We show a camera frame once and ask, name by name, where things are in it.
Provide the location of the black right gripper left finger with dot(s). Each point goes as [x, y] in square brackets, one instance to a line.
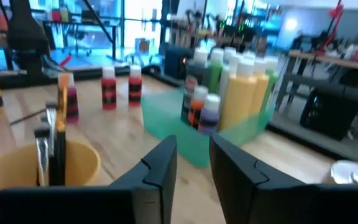
[154, 186]

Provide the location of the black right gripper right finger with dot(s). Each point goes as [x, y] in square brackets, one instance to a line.
[244, 193]

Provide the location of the yellow ribbed cup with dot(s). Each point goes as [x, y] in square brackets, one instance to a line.
[79, 165]

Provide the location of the small light purple paint bottle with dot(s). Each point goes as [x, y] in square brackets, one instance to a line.
[209, 118]

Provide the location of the small orange paint bottle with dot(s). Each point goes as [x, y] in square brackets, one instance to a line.
[196, 109]

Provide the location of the large golden yellow paint bottle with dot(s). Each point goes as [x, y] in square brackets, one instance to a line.
[238, 99]

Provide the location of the small red paint bottle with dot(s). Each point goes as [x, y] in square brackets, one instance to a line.
[108, 90]
[135, 87]

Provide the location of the large pale yellow paint bottle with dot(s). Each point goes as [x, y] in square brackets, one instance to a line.
[259, 90]

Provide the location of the large green paint bottle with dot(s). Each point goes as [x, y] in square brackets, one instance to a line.
[271, 81]
[215, 71]

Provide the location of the small magenta paint bottle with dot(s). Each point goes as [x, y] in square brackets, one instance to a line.
[72, 102]

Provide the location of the large dark paint bottle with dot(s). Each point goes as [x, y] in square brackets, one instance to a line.
[194, 71]

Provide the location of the large lavender paint bottle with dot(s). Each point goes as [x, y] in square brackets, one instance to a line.
[229, 54]

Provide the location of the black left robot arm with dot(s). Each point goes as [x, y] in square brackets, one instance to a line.
[26, 34]

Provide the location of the green plastic tray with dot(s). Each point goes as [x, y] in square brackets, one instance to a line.
[166, 124]

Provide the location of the black equipment case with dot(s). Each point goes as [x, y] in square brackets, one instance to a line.
[328, 115]

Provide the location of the background work table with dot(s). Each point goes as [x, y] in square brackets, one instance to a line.
[328, 82]

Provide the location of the red desk object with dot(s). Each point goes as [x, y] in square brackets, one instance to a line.
[334, 18]

